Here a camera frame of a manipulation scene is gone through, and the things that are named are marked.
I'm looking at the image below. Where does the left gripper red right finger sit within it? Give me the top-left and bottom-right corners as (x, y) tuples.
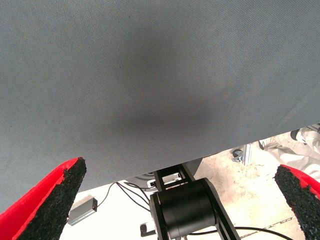
(274, 164), (320, 240)

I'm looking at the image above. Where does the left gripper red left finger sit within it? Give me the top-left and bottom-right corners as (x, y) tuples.
(0, 156), (88, 240)

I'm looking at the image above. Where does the small grey metal box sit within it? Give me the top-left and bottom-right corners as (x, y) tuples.
(67, 195), (99, 227)

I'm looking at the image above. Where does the white crumpled sheet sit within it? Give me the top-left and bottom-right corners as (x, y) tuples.
(258, 123), (320, 181)

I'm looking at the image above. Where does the aluminium profile leg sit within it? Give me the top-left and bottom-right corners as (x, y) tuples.
(243, 142), (253, 166)

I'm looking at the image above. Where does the grey caster wheel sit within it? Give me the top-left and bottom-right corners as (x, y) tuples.
(231, 147), (245, 163)

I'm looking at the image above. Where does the dark table cloth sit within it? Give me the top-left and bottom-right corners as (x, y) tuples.
(0, 0), (320, 216)

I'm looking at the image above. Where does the black cable on floor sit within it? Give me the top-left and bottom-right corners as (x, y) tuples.
(189, 226), (296, 240)

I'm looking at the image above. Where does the thin cable of grey box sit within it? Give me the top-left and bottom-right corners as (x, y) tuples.
(96, 181), (118, 208)

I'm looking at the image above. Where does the black cable bundle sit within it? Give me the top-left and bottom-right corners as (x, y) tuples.
(116, 181), (154, 213)

